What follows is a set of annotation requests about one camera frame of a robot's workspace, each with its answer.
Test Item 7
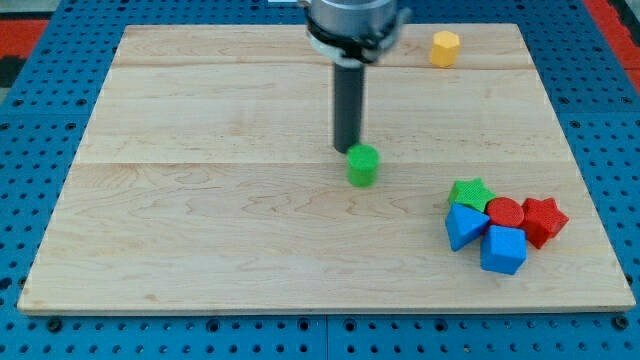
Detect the red star block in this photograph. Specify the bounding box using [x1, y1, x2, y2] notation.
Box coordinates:
[520, 198, 569, 249]

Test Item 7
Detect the light wooden board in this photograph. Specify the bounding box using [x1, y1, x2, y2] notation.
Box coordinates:
[18, 23, 636, 316]

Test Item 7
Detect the green cylinder block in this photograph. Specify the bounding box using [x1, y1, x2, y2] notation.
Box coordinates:
[346, 144, 380, 187]

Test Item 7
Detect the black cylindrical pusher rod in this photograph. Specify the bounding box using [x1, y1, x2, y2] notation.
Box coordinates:
[333, 64, 365, 153]

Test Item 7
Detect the blue triangle block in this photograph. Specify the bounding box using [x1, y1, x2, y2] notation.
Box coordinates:
[445, 203, 490, 251]

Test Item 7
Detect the blue cube block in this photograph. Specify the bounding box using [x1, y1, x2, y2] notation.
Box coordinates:
[480, 225, 527, 275]

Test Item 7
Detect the green star block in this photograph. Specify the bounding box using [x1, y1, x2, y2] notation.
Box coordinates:
[448, 178, 497, 212]

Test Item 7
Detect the yellow hexagon block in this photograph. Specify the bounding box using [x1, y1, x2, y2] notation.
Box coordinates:
[430, 30, 461, 68]

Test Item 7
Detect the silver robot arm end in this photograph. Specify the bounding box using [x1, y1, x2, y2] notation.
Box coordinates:
[297, 0, 412, 68]

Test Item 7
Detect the red cylinder block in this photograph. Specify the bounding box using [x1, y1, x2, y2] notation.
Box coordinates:
[485, 197, 524, 228]

